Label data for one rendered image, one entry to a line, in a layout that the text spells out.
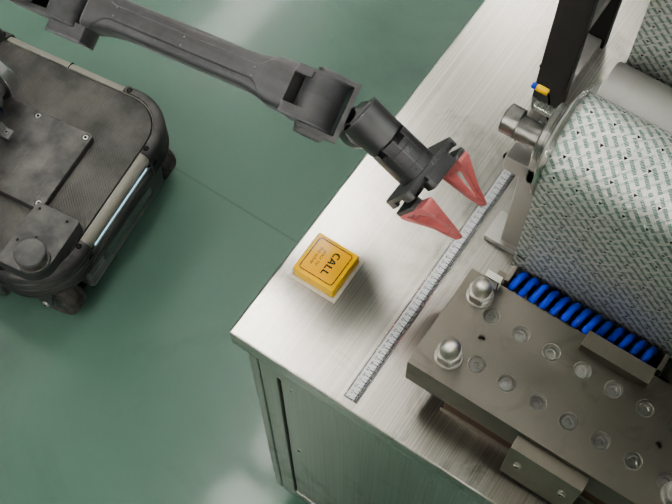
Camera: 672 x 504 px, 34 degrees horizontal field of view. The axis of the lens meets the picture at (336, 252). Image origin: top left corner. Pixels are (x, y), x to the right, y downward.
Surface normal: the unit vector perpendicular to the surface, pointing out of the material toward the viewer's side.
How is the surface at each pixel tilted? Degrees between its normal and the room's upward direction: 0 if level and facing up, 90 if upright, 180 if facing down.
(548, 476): 90
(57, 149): 0
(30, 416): 0
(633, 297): 90
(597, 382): 0
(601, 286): 90
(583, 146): 28
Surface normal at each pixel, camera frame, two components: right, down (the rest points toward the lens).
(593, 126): -0.09, -0.31
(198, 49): -0.27, -0.10
